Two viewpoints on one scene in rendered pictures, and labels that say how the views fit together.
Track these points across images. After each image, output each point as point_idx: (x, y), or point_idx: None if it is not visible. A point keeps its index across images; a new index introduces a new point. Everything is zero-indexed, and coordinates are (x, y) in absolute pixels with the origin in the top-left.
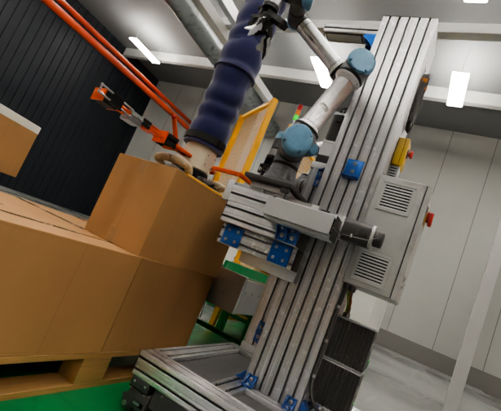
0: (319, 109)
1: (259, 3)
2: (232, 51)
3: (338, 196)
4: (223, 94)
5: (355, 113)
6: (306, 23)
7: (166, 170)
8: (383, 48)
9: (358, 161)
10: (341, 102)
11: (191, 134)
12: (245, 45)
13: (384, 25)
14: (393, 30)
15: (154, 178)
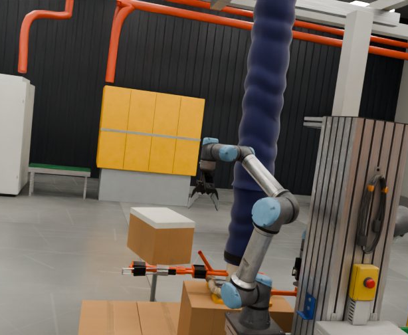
0: (242, 265)
1: (244, 122)
2: (236, 174)
3: (303, 333)
4: (236, 216)
5: (309, 238)
6: (244, 163)
7: (189, 306)
8: (323, 159)
9: (311, 297)
10: (261, 252)
11: (224, 255)
12: (242, 166)
13: (323, 129)
14: (329, 135)
15: (187, 311)
